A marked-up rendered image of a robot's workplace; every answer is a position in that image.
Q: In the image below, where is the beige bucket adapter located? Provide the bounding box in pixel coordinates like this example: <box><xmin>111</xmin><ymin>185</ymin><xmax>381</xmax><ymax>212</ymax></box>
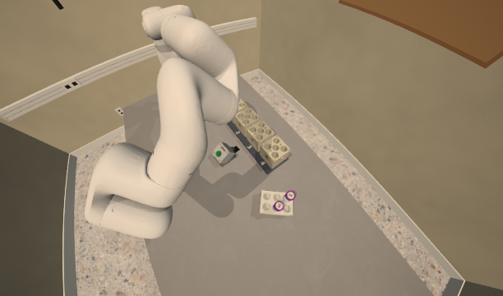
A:
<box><xmin>234</xmin><ymin>108</ymin><xmax>261</xmax><ymax>137</ymax></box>
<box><xmin>247</xmin><ymin>120</ymin><xmax>275</xmax><ymax>152</ymax></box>
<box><xmin>232</xmin><ymin>97</ymin><xmax>248</xmax><ymax>124</ymax></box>
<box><xmin>260</xmin><ymin>135</ymin><xmax>291</xmax><ymax>169</ymax></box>

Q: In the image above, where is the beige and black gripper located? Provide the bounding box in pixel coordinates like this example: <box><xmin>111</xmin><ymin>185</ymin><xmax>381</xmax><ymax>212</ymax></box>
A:
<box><xmin>157</xmin><ymin>50</ymin><xmax>182</xmax><ymax>66</ymax></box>

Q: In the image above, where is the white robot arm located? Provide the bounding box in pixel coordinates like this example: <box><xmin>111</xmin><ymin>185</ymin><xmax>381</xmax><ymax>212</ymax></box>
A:
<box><xmin>85</xmin><ymin>5</ymin><xmax>239</xmax><ymax>238</ymax></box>

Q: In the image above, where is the beige tube rack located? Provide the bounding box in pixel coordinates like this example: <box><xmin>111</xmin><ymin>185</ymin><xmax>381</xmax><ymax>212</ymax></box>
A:
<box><xmin>259</xmin><ymin>190</ymin><xmax>293</xmax><ymax>216</ymax></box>

